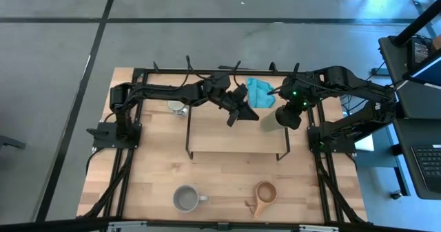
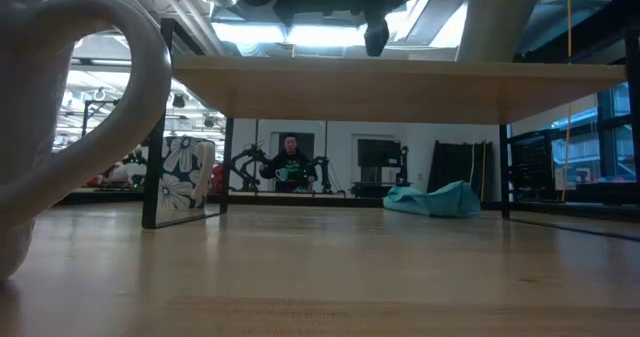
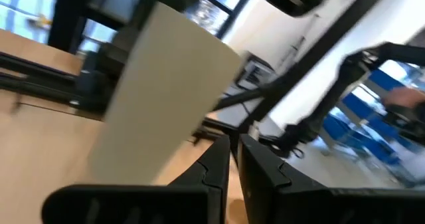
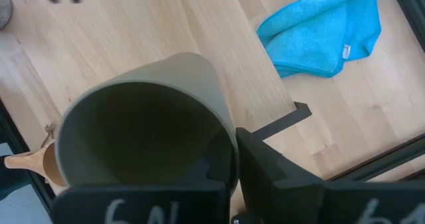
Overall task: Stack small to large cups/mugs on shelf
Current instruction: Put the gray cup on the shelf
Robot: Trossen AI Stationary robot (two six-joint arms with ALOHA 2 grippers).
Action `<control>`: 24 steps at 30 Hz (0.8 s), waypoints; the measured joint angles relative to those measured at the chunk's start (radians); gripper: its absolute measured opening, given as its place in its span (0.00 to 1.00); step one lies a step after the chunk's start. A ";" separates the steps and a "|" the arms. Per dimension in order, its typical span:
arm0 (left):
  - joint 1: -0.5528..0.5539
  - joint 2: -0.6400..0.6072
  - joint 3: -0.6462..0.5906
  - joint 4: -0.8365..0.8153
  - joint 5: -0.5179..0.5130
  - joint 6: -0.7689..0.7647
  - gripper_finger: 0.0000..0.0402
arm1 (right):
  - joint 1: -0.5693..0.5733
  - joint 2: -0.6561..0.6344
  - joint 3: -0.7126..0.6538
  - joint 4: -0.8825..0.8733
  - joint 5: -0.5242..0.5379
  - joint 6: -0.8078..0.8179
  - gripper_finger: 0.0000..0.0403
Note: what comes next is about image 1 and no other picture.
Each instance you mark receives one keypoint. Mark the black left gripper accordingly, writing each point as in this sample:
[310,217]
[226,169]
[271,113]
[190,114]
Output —
[236,97]

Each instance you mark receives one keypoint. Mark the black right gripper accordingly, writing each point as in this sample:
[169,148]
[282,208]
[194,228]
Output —
[293,117]

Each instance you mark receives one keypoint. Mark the tall beige tumbler cup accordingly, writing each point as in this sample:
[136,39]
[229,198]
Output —
[268,122]

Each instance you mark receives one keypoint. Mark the white floral print mug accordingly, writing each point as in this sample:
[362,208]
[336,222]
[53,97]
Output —
[175,105]

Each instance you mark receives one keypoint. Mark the grey mug with white flowers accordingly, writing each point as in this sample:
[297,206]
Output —
[186,199]

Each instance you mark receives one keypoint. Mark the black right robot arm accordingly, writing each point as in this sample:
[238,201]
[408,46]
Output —
[344,78]

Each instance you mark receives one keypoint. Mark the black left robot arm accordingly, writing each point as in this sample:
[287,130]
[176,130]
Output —
[165,92]

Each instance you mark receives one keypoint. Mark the wooden shelf with black legs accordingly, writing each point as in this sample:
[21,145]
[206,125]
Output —
[224,135]

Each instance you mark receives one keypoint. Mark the blue cloth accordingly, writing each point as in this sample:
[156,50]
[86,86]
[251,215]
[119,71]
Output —
[260,94]

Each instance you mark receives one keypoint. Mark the dark grey computer desk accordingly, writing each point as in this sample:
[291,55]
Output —
[413,101]

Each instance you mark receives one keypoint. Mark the black power adapter box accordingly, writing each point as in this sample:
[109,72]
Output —
[420,53]

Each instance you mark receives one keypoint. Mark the laptop with blue screen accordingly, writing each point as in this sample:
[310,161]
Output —
[429,72]

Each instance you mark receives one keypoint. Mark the black keyboard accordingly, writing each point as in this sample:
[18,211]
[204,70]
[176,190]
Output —
[430,166]

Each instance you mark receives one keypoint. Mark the black slanted beam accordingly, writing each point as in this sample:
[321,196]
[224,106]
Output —
[417,23]

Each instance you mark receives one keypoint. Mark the grey chair leg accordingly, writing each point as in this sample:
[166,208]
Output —
[10,142]

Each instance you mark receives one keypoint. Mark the black aluminium rig frame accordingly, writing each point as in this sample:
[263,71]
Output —
[162,71]

